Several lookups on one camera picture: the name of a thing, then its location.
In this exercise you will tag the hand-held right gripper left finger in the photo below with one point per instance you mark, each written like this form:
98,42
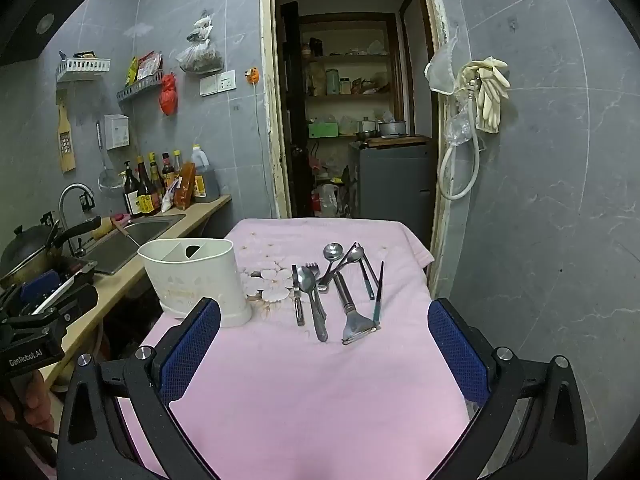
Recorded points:
192,345

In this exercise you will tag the round metal spoon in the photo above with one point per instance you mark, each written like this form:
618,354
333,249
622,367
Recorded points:
333,251

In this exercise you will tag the beige kitchen counter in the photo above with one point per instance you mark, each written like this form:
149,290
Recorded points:
120,285

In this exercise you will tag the oval metal spoon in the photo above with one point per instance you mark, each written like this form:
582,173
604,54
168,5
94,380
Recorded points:
355,253

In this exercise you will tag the wooden board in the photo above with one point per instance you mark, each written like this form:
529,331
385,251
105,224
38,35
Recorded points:
400,141

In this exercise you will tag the pink floral cloth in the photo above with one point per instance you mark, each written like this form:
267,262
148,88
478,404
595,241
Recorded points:
300,400

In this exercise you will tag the dark metal chopstick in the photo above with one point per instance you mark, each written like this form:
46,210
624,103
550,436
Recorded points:
378,290
367,280

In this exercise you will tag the large dark oil jug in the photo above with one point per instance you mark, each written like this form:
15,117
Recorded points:
205,180

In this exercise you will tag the yellow packet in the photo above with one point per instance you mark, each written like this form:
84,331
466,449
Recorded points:
131,71

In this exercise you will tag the metal wall shelf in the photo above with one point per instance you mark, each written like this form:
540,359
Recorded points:
140,89

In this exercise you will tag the dark door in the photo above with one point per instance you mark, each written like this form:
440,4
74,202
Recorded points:
292,110

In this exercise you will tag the grey cabinet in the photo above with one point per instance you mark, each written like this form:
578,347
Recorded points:
395,185

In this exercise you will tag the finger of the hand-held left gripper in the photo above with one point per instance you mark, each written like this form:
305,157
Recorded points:
75,300
39,281

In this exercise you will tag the large metal peeler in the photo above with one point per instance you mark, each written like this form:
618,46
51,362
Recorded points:
345,295

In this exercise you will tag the white wall box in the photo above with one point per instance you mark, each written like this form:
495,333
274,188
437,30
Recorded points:
116,131

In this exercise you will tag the green jar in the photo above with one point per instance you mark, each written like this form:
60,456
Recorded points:
332,82

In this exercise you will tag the black wok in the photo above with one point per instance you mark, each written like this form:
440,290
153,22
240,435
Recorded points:
25,255

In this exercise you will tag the white wall basket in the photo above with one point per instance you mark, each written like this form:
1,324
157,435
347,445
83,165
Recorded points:
82,66

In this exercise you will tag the cream rubber gloves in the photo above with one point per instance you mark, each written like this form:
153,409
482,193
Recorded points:
490,90

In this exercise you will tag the orange plug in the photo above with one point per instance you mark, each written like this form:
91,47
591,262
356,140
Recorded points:
252,75

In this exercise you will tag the wooden shelf unit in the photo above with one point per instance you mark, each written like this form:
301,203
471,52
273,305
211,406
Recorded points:
350,57

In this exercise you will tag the white mesh bag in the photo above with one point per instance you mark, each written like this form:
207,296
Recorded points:
440,72

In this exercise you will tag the white plastic bag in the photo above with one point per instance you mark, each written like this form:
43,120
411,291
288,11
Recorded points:
326,200

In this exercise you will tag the steel sink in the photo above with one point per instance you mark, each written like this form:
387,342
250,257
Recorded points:
145,232

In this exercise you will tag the metal fork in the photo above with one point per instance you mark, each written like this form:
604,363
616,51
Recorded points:
312,266

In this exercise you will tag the crumpled clear plastic bag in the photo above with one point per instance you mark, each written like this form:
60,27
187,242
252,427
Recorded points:
460,127

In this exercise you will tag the small metal pot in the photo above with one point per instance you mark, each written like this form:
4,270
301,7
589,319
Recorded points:
368,125

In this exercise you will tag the red packet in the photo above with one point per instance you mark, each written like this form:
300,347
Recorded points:
149,65

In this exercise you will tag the person's left hand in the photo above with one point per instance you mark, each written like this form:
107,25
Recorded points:
39,402

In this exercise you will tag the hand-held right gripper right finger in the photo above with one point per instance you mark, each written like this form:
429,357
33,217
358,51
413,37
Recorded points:
457,355

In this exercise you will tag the clear hanging plastic bag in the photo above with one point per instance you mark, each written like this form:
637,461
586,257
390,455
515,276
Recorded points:
200,57

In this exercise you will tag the metal skimmer ladle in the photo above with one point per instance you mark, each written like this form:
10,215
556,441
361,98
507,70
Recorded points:
107,180

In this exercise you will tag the metal faucet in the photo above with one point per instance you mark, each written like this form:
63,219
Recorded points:
65,200

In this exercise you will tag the dark sauce bottle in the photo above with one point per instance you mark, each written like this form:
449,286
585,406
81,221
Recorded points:
167,170
156,175
177,162

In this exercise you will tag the metal bowl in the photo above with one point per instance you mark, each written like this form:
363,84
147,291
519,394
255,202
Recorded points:
200,285

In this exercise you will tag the worn door frame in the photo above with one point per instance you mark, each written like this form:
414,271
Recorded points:
277,110

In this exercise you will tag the wooden grater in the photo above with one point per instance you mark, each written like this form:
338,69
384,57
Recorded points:
65,160

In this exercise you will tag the white wall socket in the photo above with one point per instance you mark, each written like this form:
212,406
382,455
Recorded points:
218,82

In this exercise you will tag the green box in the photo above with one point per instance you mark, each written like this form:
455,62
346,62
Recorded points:
322,130

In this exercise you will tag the dark bottle with yellow label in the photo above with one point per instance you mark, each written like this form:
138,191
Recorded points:
147,200

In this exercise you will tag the red plastic bag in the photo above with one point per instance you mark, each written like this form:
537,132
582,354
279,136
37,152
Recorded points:
169,95

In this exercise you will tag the black range hood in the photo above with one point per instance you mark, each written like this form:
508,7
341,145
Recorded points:
35,25

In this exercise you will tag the long metal spoon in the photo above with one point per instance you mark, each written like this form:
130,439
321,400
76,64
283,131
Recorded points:
306,280

